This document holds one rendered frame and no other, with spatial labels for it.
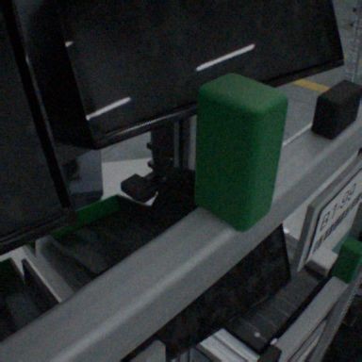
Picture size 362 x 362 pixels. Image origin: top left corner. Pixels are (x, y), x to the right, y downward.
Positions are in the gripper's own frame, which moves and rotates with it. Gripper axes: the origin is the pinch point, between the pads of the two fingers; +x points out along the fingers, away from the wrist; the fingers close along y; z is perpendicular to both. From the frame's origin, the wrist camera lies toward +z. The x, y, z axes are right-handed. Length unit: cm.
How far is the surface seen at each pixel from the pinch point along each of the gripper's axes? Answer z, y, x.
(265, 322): 30.7, -9.1, 3.8
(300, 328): 42, -29, -30
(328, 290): 42, -26, -30
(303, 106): -87, 233, 102
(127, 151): -136, 96, 100
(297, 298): 31.9, -1.6, 3.8
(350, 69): 1, 80, -3
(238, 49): 38, -32, -47
